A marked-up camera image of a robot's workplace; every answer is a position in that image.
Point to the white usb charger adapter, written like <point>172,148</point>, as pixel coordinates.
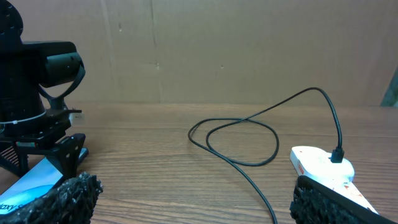
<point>316,164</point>

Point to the Galaxy S24 smartphone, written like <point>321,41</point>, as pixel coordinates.
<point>43,177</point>

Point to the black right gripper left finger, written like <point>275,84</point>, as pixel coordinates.
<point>72,202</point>

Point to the white power strip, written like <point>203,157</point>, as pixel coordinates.
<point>349,190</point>

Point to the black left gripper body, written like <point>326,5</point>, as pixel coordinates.
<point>45,135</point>

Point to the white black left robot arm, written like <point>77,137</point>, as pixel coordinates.
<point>35,79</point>

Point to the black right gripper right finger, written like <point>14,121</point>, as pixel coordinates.
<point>314,203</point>

